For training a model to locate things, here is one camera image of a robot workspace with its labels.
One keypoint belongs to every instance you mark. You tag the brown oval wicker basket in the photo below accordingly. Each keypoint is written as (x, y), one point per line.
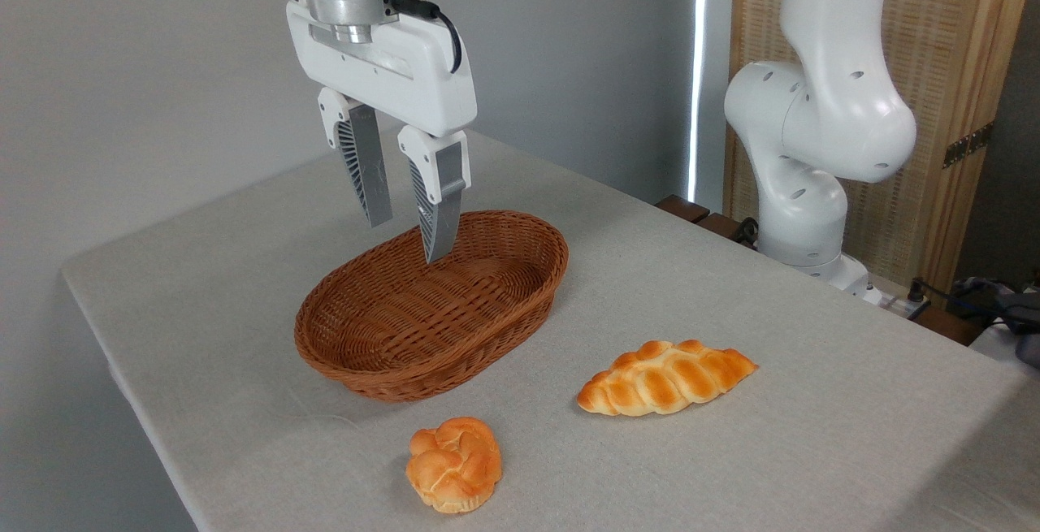
(406, 313)

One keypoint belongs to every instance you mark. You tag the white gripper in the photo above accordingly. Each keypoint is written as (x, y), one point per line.
(398, 77)

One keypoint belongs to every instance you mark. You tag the long braided bread loaf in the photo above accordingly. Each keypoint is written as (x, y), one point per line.
(666, 378)

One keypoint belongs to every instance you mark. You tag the dark brown wooden block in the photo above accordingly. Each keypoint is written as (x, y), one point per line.
(723, 226)
(682, 208)

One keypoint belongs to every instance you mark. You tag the round knotted bread roll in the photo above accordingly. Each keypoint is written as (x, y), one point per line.
(453, 463)

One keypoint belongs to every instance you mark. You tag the dark metal screen hinge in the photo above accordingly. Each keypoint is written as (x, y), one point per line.
(967, 144)

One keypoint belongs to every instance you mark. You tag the grey tablecloth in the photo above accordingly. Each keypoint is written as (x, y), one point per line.
(772, 451)

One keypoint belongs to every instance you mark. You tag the wooden rattan folding screen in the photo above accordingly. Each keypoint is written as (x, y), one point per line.
(959, 45)

